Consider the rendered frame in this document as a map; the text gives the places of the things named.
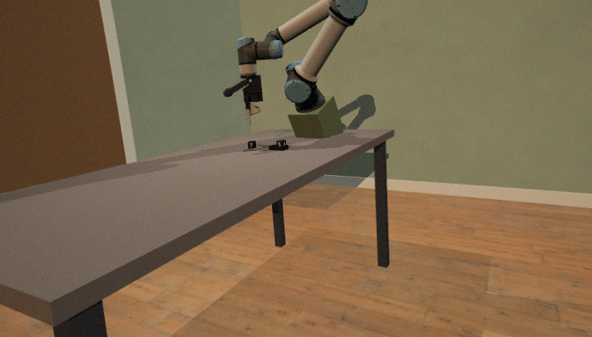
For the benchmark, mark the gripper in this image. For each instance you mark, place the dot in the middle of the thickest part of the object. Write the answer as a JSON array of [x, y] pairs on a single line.
[[254, 95]]

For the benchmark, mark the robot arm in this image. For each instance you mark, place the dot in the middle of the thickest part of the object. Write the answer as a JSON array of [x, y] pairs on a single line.
[[301, 87]]

